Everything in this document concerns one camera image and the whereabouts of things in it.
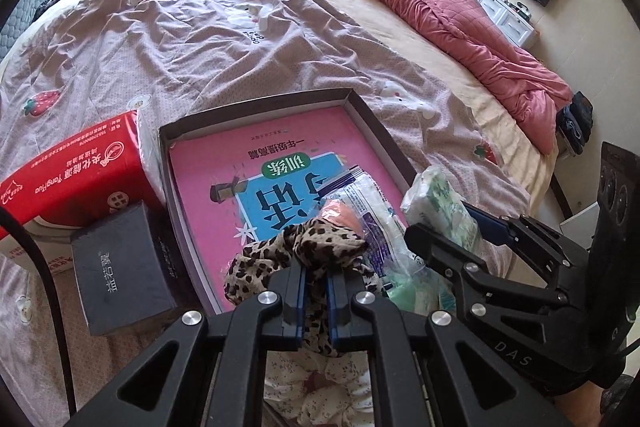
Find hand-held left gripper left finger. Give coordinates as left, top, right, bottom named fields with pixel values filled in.
left=65, top=264, right=308, bottom=427

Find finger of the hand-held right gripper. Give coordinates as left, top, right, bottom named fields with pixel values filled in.
left=404, top=224, right=502, bottom=334
left=462, top=202, right=590, bottom=279

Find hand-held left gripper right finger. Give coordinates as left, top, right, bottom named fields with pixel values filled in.
left=326, top=272, right=573, bottom=427

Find green plush ball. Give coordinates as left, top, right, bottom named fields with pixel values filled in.
left=384, top=252, right=457, bottom=314

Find leopard print cloth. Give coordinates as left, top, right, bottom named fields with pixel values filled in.
left=223, top=217, right=388, bottom=358

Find pale green tissue pack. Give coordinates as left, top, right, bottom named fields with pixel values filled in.
left=400, top=166, right=483, bottom=253

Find white plastic packet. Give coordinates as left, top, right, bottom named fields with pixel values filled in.
left=320, top=164, right=409, bottom=280

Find dark shallow box tray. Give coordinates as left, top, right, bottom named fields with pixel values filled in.
left=159, top=88, right=419, bottom=316

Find person's right forearm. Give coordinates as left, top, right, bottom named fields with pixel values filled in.
left=550, top=379, right=637, bottom=427

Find white floral fabric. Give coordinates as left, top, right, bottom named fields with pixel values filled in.
left=264, top=349, right=376, bottom=427

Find dark blue clothes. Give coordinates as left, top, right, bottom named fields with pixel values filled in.
left=555, top=91, right=594, bottom=156

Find pink book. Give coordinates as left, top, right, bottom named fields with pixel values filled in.
left=169, top=107, right=412, bottom=309

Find dark cardboard box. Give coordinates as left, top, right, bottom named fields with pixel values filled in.
left=70, top=201, right=182, bottom=337

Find white drawer cabinet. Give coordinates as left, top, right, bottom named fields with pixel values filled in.
left=475, top=0, right=539, bottom=48

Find pink quilt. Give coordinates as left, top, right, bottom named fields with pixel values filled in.
left=292, top=0, right=574, bottom=156

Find red tissue pack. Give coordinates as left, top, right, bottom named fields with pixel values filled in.
left=0, top=110, right=168, bottom=275

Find cream bed sheet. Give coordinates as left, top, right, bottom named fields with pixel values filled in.
left=150, top=0, right=551, bottom=218

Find lilac printed duvet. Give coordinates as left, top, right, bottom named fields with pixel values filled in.
left=0, top=0, right=531, bottom=408

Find grey quilted headboard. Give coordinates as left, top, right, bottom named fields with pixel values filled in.
left=0, top=0, right=59, bottom=64

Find black cable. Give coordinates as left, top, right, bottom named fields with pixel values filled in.
left=0, top=206, right=77, bottom=414

